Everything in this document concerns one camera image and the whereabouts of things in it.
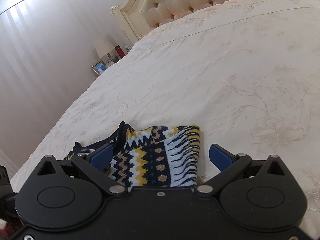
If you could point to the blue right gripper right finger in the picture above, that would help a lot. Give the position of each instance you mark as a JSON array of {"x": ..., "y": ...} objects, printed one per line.
[{"x": 221, "y": 158}]

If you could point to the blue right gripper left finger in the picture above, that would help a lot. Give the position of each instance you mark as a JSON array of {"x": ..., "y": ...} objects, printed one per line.
[{"x": 101, "y": 158}]

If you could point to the patterned navy yellow knit sweater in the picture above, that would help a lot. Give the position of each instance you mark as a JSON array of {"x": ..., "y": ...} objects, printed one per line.
[{"x": 159, "y": 156}]

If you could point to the cream bedspread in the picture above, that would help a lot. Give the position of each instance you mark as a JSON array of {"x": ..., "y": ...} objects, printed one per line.
[{"x": 245, "y": 71}]

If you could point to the gold framed photo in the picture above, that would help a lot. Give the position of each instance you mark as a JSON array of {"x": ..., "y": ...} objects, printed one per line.
[{"x": 99, "y": 68}]

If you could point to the red bottle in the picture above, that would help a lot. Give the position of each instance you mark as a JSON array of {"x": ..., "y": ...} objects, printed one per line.
[{"x": 119, "y": 51}]

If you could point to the white table lamp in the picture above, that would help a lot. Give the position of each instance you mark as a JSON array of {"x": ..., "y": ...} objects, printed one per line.
[{"x": 104, "y": 47}]

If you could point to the small white picture frame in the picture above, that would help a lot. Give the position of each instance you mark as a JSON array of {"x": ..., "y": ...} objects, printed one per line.
[{"x": 127, "y": 49}]

